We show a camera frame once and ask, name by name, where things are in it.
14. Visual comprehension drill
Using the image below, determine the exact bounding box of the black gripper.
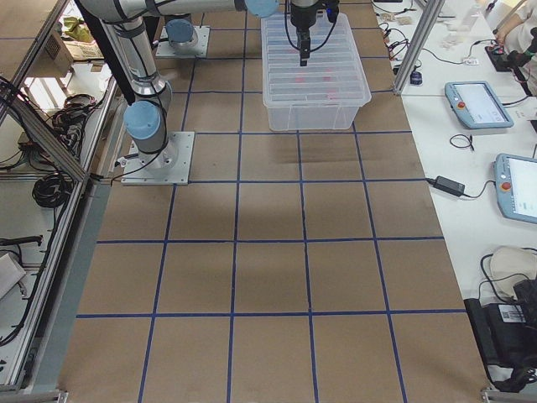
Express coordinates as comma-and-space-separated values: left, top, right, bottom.
290, 1, 325, 67

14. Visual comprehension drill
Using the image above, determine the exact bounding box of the clear plastic box lid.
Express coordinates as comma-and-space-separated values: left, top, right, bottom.
261, 13, 371, 106

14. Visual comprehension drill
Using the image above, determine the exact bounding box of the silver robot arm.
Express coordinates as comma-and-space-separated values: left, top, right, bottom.
77, 1, 178, 171

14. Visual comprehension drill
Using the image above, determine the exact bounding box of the clear plastic storage box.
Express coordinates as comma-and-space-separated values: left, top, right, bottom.
266, 103, 361, 131

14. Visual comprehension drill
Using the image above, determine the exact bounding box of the cardboard box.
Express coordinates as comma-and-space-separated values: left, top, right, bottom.
44, 31, 104, 64

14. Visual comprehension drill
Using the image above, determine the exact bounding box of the small blue device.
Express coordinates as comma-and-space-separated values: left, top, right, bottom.
409, 71, 423, 86

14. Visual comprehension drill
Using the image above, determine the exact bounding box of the blue teach pendant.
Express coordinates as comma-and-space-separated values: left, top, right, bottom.
493, 154, 537, 223
444, 81, 514, 129

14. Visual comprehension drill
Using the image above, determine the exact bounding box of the black power adapter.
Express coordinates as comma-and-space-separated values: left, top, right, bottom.
425, 175, 465, 197

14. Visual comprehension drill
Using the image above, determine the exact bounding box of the beige cap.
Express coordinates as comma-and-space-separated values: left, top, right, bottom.
489, 246, 536, 300

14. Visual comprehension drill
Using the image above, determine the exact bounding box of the black device with label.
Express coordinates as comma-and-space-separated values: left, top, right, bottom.
464, 298, 536, 368

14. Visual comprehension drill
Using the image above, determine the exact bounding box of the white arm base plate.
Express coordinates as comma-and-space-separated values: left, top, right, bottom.
119, 132, 195, 186
155, 26, 211, 59

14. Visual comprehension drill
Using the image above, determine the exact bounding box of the aluminium frame post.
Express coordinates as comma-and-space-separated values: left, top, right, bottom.
394, 0, 445, 96

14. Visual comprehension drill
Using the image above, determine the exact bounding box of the black loop cable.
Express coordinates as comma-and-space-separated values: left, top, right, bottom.
450, 133, 476, 152

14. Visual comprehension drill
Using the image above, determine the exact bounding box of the black cable bundle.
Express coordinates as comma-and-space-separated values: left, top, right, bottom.
32, 172, 72, 209

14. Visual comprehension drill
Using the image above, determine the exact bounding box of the aluminium frame rail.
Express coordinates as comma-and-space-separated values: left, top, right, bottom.
1, 76, 87, 182

